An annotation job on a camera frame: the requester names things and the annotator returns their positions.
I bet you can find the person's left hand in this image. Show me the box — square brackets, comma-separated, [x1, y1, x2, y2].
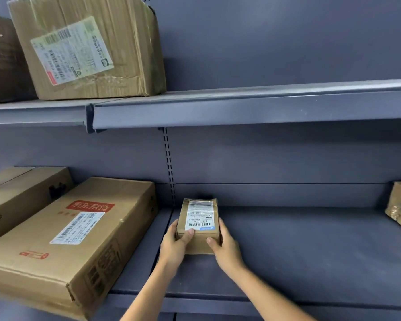
[159, 219, 196, 269]

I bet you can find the person's right hand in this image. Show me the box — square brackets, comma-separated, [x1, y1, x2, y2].
[206, 217, 246, 273]

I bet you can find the small labelled cardboard parcel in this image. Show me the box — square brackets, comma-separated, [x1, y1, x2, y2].
[176, 198, 222, 255]

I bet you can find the person's left forearm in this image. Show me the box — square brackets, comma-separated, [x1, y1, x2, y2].
[120, 261, 185, 321]

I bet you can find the person's right forearm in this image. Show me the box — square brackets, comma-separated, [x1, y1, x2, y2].
[225, 262, 318, 321]

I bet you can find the long cardboard box red label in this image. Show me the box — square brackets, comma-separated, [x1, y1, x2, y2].
[0, 177, 159, 321]

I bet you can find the grey metal shelf unit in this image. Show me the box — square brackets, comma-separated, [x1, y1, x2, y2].
[0, 0, 401, 321]

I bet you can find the plain long cardboard box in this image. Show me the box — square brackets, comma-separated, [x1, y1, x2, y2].
[0, 167, 75, 246]

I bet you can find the worn cardboard box green label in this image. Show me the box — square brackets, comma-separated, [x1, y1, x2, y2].
[7, 0, 167, 101]

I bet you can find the dark brown cardboard box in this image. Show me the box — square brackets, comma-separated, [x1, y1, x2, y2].
[0, 11, 38, 105]

